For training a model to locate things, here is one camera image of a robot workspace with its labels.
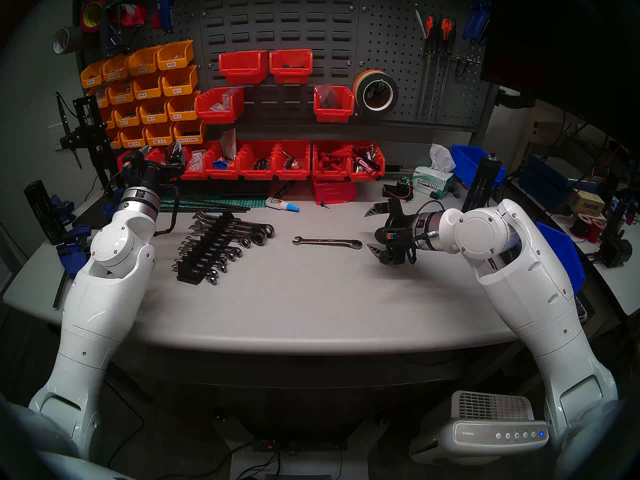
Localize green cutting mat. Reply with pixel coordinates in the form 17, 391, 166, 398
159, 197, 268, 211

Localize yellow bin labelled M3-12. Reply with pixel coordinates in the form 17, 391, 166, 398
112, 102, 143, 128

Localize yellow bin labelled M3-4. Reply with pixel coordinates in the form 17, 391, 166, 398
161, 65, 198, 97

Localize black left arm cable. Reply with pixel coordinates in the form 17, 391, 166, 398
154, 183, 182, 236

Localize small cardboard box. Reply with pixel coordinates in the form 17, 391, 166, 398
567, 189, 606, 217

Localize yellow bin labelled M4-0.7 HEX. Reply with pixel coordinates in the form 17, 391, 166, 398
173, 118, 207, 145

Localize yellow bin labelled M2.5-5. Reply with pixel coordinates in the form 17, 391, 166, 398
145, 121, 177, 146

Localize black computer monitor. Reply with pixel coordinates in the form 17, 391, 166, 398
480, 0, 640, 145

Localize black soldering iron stand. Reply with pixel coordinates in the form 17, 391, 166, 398
59, 95, 118, 190

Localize chrome racked ratchet wrench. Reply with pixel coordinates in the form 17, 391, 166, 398
186, 227, 252, 249
177, 244, 237, 263
188, 220, 268, 247
180, 235, 244, 260
174, 254, 229, 275

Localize red wire spool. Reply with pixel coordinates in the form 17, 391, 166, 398
570, 214, 603, 244

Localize black bench device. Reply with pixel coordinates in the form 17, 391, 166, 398
595, 199, 635, 269

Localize yellow bin labelled M4X4X6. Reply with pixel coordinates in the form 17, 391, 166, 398
107, 79, 136, 105

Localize red hanging storage bin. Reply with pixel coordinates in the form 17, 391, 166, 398
313, 85, 355, 123
269, 49, 314, 84
218, 50, 269, 85
194, 87, 245, 125

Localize black screw clamp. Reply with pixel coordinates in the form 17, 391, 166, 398
99, 0, 146, 60

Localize black battery holder red wires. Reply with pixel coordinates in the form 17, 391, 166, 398
382, 176, 416, 201

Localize dark blue crate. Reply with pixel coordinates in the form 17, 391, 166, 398
519, 154, 576, 210

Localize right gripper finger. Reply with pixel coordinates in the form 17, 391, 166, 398
366, 244, 397, 265
364, 197, 405, 221

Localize black power strip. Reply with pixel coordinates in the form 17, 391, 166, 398
252, 436, 348, 456

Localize black wrench holder rack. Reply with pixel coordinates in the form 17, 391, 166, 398
175, 213, 238, 286

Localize blue handled pliers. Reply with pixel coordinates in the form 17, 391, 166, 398
462, 0, 493, 46

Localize yellow bin labelled M3-6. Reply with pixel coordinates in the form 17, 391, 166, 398
166, 91, 201, 122

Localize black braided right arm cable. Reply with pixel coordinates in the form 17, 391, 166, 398
405, 200, 446, 266

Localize white Coway air purifier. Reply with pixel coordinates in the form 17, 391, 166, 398
409, 390, 550, 466

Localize yellow bin labelled M3X5X4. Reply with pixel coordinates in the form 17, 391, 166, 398
80, 60, 107, 88

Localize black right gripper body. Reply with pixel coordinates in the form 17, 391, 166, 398
375, 213, 427, 266

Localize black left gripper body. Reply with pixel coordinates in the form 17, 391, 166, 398
122, 153, 187, 192

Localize red yellow tape roll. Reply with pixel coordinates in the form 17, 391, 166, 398
80, 0, 108, 34

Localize yellow bin labelled M3-8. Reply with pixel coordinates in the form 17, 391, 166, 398
139, 97, 171, 125

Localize grey pegboard back panel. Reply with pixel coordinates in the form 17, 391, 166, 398
75, 0, 501, 132

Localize large orange white tape roll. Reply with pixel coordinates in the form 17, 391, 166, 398
352, 69, 400, 116

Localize yellow bin labelled M3X8 BAD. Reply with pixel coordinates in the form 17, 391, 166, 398
101, 55, 132, 83

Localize grey duct tape roll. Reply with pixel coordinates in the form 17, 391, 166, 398
52, 26, 83, 55

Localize yellow bin labelled M2.5-6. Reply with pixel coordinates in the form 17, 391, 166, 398
119, 125, 149, 149

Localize clear plastic parts box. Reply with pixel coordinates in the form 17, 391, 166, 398
209, 89, 241, 112

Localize Kimtech tissue box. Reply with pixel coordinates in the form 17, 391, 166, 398
412, 144, 457, 200

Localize black ribbed cylinder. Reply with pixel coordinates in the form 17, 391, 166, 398
462, 152, 506, 212
23, 180, 68, 246

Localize yellow bin labelled M4-6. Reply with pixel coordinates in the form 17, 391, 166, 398
131, 72, 165, 100

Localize smallest chrome racked wrench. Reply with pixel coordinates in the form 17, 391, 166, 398
171, 264, 219, 286

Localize blue plastic bin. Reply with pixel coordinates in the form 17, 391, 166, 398
451, 144, 507, 189
536, 221, 586, 296

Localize yellow bin labelled M3X6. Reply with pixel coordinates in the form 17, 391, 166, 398
156, 40, 194, 71

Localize silver combination wrench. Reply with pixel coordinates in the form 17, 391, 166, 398
292, 236, 363, 250

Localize largest chrome racked wrench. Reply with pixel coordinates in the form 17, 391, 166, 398
192, 210, 276, 238

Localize black soldering iron pen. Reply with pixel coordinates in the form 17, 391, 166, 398
55, 91, 83, 171

